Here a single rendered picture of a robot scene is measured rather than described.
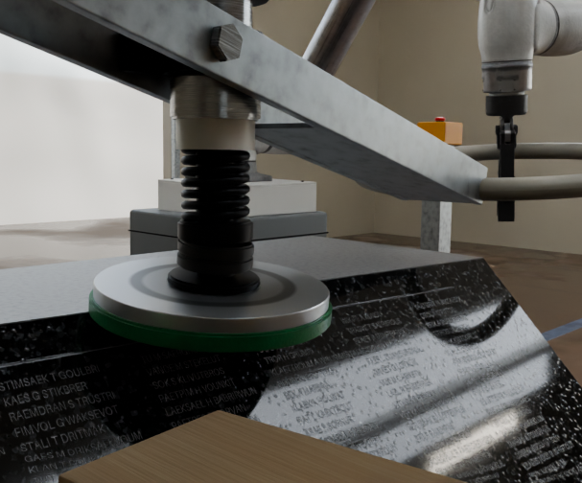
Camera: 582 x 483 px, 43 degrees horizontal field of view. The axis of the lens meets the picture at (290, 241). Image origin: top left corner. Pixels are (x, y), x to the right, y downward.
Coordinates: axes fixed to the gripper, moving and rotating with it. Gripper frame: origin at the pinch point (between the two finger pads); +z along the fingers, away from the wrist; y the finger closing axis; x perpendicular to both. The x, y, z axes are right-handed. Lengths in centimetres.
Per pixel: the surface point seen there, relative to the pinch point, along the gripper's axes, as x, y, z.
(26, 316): -42, 92, -6
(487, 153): -3.4, 1.9, -9.5
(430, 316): -11, 59, 4
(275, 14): -204, -612, -93
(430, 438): -10, 75, 11
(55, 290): -46, 81, -5
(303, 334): -19, 88, -4
